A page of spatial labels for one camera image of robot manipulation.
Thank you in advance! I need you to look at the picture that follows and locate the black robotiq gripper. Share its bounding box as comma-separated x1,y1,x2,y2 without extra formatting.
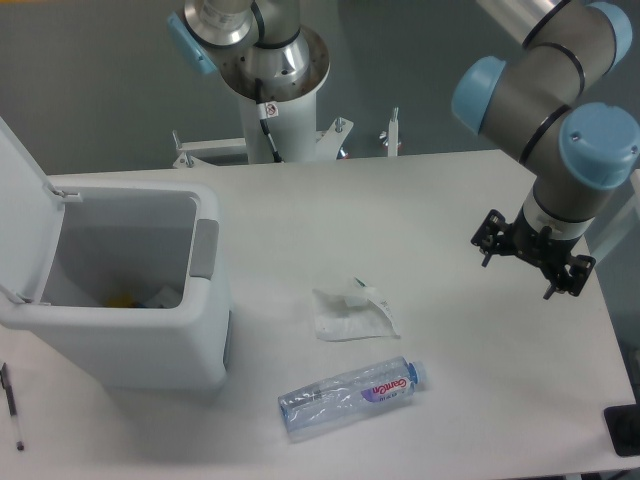
471,205,596,300

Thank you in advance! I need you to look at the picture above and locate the clear plastic wrapper bag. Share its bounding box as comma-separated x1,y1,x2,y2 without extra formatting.
311,277,401,342

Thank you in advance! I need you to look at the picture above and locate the clear plastic water bottle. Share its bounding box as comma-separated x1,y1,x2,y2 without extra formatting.
278,356,427,442

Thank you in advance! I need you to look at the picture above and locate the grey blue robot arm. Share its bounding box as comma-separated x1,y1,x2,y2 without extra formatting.
167,1,639,296

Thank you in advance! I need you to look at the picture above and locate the trash inside the can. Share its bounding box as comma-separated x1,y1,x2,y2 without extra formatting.
104,285,182,309

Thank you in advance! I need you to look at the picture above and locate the white plastic trash can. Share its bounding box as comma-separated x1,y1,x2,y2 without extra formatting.
1,178,231,391

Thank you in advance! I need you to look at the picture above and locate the white trash can lid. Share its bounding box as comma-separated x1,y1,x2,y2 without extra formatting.
1,122,82,304

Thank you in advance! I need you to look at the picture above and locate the black device at table edge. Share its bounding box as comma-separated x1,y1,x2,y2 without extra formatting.
604,404,639,457

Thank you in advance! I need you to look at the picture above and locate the black ballpoint pen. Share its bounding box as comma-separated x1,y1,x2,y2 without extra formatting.
1,363,25,452

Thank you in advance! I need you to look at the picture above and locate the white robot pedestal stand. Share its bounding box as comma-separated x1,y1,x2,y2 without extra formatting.
171,64,406,170

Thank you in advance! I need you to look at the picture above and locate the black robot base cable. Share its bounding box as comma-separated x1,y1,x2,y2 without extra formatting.
252,77,286,164

